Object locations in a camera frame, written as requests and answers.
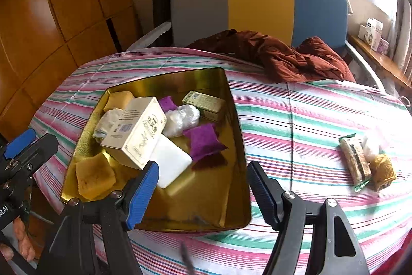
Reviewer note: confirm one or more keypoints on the small white carton box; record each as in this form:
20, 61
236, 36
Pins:
363, 33

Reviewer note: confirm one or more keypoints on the gold tin box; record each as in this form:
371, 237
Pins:
199, 197

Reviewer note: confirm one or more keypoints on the small purple packet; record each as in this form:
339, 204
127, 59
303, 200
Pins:
167, 103

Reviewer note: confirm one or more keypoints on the small yellow sponge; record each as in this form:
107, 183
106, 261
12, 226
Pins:
119, 99

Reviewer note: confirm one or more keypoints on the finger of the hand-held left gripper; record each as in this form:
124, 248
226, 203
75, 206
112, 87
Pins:
19, 143
38, 152

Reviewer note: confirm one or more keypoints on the wooden desk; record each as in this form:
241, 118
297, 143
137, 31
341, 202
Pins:
383, 64

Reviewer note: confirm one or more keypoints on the small green box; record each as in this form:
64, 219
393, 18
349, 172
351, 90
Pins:
202, 102

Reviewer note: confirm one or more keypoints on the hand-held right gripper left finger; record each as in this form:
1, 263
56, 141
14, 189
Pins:
141, 194

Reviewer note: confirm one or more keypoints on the brown jacket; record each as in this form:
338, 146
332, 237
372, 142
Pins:
283, 59

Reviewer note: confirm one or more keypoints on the small purple box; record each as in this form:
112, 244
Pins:
383, 45

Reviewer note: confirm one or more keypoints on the person's left hand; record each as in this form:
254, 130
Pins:
24, 239

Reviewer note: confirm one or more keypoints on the large yellow sponge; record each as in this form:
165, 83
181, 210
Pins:
95, 176

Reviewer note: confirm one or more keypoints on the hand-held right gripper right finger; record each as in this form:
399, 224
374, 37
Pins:
262, 194

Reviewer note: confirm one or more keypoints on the cream cardboard box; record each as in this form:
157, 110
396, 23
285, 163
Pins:
135, 133

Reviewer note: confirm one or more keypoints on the grey yellow blue headboard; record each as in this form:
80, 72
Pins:
257, 1

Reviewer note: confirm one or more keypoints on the large purple packet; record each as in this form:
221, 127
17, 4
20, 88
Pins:
202, 141

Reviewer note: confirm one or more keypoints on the green cracker packet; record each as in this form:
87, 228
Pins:
355, 162

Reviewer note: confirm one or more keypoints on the white plastic bag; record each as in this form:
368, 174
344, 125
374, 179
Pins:
182, 120
370, 146

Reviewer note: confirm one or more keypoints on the white sponge block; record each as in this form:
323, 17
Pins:
170, 162

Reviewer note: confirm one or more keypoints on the cream sock with blue cuff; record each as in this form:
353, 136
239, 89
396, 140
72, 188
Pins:
106, 123

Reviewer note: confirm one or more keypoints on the wooden wardrobe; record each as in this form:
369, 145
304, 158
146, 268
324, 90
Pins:
48, 20

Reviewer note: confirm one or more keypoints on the mustard yellow sock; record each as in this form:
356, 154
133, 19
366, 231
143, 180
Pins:
383, 172

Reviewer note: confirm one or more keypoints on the tall white carton box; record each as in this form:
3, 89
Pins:
375, 33

